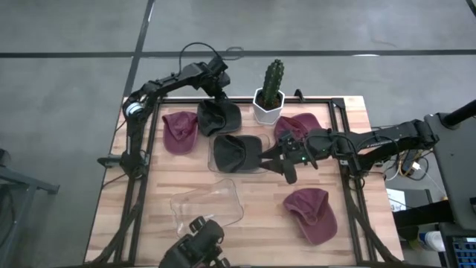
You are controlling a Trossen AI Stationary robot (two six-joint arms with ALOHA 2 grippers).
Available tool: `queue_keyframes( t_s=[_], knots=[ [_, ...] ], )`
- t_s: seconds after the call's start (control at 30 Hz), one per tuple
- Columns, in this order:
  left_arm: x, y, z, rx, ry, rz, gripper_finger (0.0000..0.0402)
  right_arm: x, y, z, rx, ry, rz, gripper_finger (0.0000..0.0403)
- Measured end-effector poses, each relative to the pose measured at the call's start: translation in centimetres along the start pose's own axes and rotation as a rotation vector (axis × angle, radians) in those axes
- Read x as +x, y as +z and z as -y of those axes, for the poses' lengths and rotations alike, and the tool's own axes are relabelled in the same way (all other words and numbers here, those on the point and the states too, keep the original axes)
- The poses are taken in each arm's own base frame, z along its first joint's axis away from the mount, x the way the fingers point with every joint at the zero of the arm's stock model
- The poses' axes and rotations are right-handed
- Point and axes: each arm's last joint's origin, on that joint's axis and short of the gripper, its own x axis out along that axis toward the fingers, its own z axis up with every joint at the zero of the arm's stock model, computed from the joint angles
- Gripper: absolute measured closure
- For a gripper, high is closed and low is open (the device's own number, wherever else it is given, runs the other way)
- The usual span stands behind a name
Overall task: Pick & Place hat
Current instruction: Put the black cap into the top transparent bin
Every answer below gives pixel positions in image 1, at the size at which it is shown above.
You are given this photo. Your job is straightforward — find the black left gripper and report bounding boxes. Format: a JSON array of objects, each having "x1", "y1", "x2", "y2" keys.
[{"x1": 202, "y1": 71, "x2": 232, "y2": 103}]

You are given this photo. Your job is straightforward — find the maroon baseball cap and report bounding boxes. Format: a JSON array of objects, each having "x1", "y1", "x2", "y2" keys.
[
  {"x1": 274, "y1": 112, "x2": 323, "y2": 144},
  {"x1": 282, "y1": 188, "x2": 338, "y2": 246},
  {"x1": 161, "y1": 110, "x2": 199, "y2": 156}
]

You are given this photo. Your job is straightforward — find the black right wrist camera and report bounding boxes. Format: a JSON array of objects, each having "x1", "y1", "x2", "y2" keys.
[{"x1": 279, "y1": 130, "x2": 300, "y2": 150}]

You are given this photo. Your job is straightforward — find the keyboard with blue keys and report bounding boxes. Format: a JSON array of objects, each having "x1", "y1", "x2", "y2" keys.
[{"x1": 438, "y1": 223, "x2": 476, "y2": 268}]

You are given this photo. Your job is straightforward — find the black aluminium table frame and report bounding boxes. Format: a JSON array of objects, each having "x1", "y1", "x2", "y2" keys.
[{"x1": 89, "y1": 96, "x2": 403, "y2": 266}]

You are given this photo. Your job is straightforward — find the yellow and white floor cables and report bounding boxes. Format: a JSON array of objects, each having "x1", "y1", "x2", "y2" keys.
[{"x1": 385, "y1": 147, "x2": 449, "y2": 202}]

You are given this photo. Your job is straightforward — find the white paper sheet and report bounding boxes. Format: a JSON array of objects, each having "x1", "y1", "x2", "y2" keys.
[{"x1": 385, "y1": 188, "x2": 409, "y2": 213}]

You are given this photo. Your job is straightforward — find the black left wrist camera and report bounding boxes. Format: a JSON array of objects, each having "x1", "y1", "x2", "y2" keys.
[{"x1": 207, "y1": 55, "x2": 228, "y2": 74}]

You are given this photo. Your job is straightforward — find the clear plastic bin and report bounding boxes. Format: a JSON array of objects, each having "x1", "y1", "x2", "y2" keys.
[
  {"x1": 170, "y1": 177, "x2": 245, "y2": 239},
  {"x1": 207, "y1": 133, "x2": 272, "y2": 176}
]

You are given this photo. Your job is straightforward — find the green cactus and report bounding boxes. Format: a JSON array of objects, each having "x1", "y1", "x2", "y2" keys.
[{"x1": 261, "y1": 58, "x2": 286, "y2": 109}]

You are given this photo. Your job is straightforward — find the white hexagonal plant pot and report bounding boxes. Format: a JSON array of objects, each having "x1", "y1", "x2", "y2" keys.
[{"x1": 252, "y1": 88, "x2": 286, "y2": 126}]

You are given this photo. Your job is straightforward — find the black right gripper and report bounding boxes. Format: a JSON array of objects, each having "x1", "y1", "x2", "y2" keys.
[{"x1": 259, "y1": 129, "x2": 325, "y2": 185}]

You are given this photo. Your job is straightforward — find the white bottle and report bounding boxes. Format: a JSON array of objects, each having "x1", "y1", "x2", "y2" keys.
[{"x1": 416, "y1": 230, "x2": 446, "y2": 253}]

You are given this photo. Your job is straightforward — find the black box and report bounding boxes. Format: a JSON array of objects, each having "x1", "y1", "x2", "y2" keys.
[{"x1": 392, "y1": 188, "x2": 455, "y2": 240}]

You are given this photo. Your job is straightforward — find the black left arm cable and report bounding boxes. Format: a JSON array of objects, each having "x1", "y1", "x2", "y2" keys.
[{"x1": 178, "y1": 41, "x2": 224, "y2": 74}]

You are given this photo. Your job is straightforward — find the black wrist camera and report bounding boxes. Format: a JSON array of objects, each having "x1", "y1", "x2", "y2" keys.
[
  {"x1": 279, "y1": 130, "x2": 300, "y2": 150},
  {"x1": 207, "y1": 55, "x2": 228, "y2": 74}
]

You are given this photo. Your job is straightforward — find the grey metal side table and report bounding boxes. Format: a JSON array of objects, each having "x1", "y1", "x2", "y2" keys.
[{"x1": 0, "y1": 147, "x2": 61, "y2": 268}]

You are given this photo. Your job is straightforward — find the grey flat panel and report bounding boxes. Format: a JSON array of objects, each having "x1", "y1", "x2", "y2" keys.
[{"x1": 423, "y1": 110, "x2": 476, "y2": 232}]

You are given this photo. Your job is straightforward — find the black baseball cap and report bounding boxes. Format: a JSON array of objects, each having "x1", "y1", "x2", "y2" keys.
[
  {"x1": 213, "y1": 134, "x2": 264, "y2": 173},
  {"x1": 196, "y1": 99, "x2": 242, "y2": 138}
]

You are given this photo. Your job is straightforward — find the black pole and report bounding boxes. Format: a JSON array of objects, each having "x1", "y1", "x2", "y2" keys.
[{"x1": 441, "y1": 98, "x2": 476, "y2": 128}]

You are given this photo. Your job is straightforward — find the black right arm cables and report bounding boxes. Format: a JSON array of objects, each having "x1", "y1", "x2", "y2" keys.
[{"x1": 304, "y1": 128, "x2": 364, "y2": 173}]

